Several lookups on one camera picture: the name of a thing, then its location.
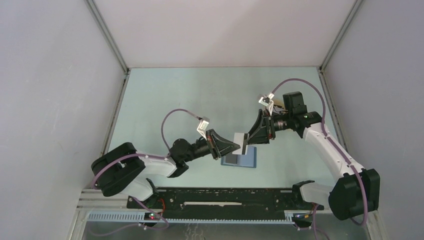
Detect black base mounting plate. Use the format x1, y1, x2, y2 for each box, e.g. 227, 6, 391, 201
143, 187, 314, 222

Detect controller board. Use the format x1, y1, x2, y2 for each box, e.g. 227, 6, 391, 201
144, 212, 162, 221
292, 213, 313, 221

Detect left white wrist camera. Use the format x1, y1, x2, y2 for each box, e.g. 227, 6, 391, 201
196, 116, 210, 139

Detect beige oval tray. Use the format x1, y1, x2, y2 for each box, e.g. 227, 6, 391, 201
272, 104, 287, 113

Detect black credit card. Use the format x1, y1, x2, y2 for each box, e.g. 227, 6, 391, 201
222, 154, 238, 166

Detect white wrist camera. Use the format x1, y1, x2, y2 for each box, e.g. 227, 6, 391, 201
258, 92, 275, 116
196, 116, 210, 139

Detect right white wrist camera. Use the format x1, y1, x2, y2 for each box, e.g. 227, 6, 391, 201
258, 92, 275, 116

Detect left controller board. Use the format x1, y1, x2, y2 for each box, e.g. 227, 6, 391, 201
144, 212, 162, 221

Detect aluminium frame rail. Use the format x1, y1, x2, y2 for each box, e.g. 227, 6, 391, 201
76, 188, 379, 215

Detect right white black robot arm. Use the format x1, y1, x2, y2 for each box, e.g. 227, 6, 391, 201
243, 91, 381, 220

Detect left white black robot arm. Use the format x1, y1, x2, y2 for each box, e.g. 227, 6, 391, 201
91, 129, 246, 208

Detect right controller board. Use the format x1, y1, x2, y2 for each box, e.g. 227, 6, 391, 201
292, 213, 313, 221

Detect blue card holder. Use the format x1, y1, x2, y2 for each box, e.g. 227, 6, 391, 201
220, 146, 257, 168

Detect white striped credit card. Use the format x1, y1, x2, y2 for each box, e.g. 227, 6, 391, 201
232, 132, 249, 155

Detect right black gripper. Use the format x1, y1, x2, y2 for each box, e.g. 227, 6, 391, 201
245, 108, 293, 145

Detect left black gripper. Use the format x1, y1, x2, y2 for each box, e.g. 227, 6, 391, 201
183, 129, 240, 163

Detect white cable duct strip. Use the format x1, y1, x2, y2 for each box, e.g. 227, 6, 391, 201
86, 211, 294, 224

